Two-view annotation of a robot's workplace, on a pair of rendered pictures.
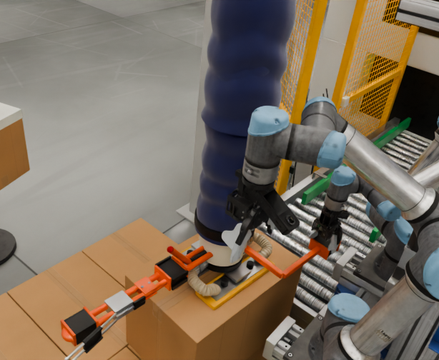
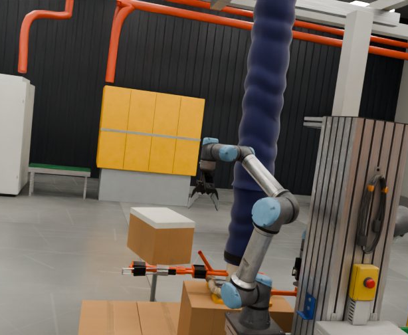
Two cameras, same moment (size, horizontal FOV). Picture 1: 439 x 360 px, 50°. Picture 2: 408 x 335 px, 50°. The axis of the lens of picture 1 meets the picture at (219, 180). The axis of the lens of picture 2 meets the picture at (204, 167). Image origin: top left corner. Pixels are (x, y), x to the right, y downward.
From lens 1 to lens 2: 166 cm
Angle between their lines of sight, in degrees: 46
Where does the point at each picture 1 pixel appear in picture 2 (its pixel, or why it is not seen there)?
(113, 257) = not seen: hidden behind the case
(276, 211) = (205, 181)
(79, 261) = not seen: hidden behind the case
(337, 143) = (226, 147)
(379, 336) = (243, 262)
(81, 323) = (139, 264)
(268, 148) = (204, 150)
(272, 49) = (258, 143)
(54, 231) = not seen: hidden behind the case
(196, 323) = (199, 302)
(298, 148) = (213, 149)
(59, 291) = (161, 310)
